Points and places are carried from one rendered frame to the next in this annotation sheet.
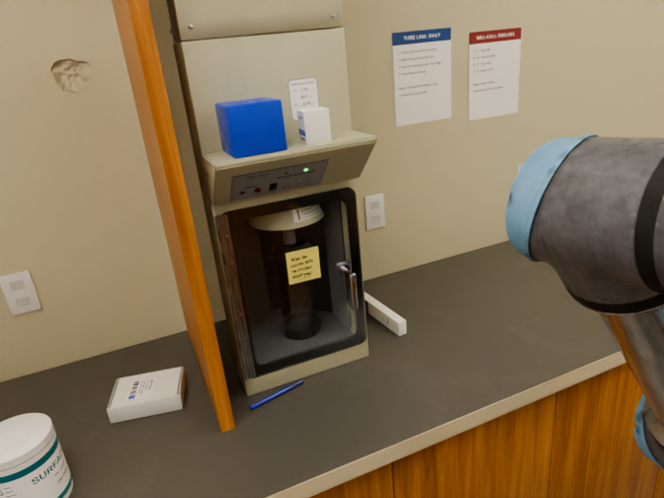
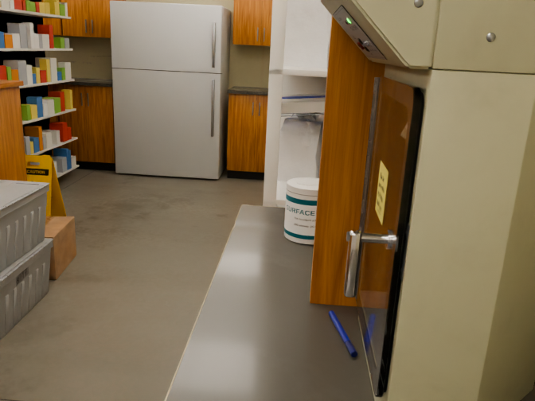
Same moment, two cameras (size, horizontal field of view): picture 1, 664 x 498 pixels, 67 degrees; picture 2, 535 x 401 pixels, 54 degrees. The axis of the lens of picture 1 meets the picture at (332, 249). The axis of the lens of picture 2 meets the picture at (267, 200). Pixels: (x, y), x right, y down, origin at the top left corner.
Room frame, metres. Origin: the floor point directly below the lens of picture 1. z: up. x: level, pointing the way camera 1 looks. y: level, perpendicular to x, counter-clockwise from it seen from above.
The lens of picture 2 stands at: (1.18, -0.65, 1.42)
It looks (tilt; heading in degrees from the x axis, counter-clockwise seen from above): 16 degrees down; 114
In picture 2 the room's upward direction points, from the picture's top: 3 degrees clockwise
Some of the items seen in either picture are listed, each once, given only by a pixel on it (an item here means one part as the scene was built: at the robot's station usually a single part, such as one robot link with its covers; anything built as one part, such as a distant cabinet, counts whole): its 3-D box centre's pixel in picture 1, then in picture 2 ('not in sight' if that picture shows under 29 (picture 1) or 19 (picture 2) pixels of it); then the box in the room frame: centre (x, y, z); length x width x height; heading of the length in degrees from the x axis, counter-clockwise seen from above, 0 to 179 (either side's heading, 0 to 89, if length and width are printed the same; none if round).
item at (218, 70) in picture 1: (274, 212); (487, 133); (1.15, 0.13, 1.33); 0.32 x 0.25 x 0.77; 112
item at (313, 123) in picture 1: (313, 124); not in sight; (1.00, 0.01, 1.54); 0.05 x 0.05 x 0.06; 16
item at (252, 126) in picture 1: (250, 126); not in sight; (0.95, 0.13, 1.56); 0.10 x 0.10 x 0.09; 22
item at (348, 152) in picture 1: (292, 170); (364, 24); (0.98, 0.06, 1.46); 0.32 x 0.11 x 0.10; 112
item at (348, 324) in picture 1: (300, 285); (379, 219); (1.03, 0.08, 1.19); 0.30 x 0.01 x 0.40; 111
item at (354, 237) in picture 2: (350, 287); (365, 262); (1.04, -0.03, 1.17); 0.05 x 0.03 x 0.10; 21
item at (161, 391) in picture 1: (148, 393); not in sight; (1.00, 0.46, 0.96); 0.16 x 0.12 x 0.04; 99
